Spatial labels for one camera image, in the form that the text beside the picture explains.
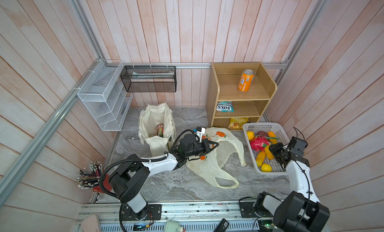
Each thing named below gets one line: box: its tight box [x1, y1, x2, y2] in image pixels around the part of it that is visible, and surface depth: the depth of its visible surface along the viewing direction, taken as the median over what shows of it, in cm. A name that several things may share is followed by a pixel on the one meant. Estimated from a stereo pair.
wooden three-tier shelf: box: [206, 62, 278, 129], surface depth 92 cm
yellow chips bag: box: [228, 117, 249, 130], surface depth 108 cm
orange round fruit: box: [247, 131, 255, 141], surface depth 98 cm
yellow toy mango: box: [260, 163, 272, 172], surface depth 85 cm
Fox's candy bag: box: [216, 101, 235, 112], surface depth 95 cm
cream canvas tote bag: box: [138, 101, 177, 157], surface depth 88 cm
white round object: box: [165, 220, 180, 232], surface depth 67 cm
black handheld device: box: [213, 218, 230, 232], surface depth 69 cm
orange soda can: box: [238, 69, 255, 92], surface depth 80 cm
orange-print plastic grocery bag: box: [186, 127, 247, 189], surface depth 79 cm
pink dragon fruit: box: [250, 135, 281, 152], surface depth 92 cm
